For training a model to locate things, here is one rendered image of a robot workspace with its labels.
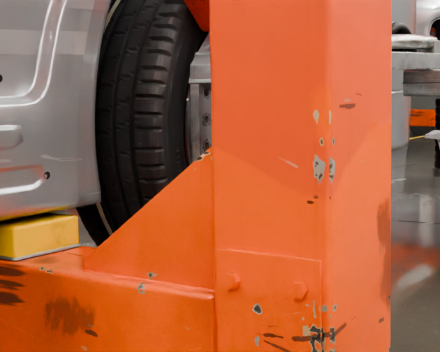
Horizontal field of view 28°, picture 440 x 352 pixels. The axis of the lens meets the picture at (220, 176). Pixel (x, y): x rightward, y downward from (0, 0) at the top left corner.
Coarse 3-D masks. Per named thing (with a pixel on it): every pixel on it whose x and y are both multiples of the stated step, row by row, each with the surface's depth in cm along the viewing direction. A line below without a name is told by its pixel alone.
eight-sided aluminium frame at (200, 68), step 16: (208, 48) 145; (192, 64) 143; (208, 64) 141; (192, 80) 143; (208, 80) 142; (192, 96) 144; (208, 96) 145; (192, 112) 144; (208, 112) 145; (192, 128) 145; (208, 128) 146; (192, 144) 145; (208, 144) 146; (192, 160) 145
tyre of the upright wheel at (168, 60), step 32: (128, 0) 155; (160, 0) 150; (128, 32) 149; (160, 32) 145; (192, 32) 147; (128, 64) 146; (160, 64) 143; (96, 96) 150; (128, 96) 145; (160, 96) 142; (96, 128) 149; (128, 128) 145; (160, 128) 142; (128, 160) 146; (160, 160) 143; (128, 192) 148; (96, 224) 158
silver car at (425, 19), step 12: (420, 0) 395; (432, 0) 392; (420, 12) 391; (432, 12) 389; (420, 24) 391; (432, 24) 389; (420, 96) 398; (432, 96) 396; (420, 108) 400; (432, 108) 398
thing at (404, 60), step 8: (392, 56) 148; (400, 56) 151; (408, 56) 154; (416, 56) 156; (424, 56) 159; (432, 56) 162; (392, 64) 148; (400, 64) 151; (408, 64) 154; (416, 64) 157; (424, 64) 159; (432, 64) 163
